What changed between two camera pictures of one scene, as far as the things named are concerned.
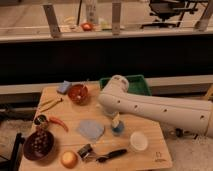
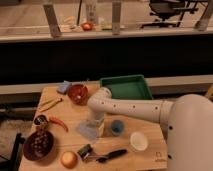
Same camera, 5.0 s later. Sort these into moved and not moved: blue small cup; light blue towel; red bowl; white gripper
Moved: white gripper
Not moved: blue small cup; light blue towel; red bowl
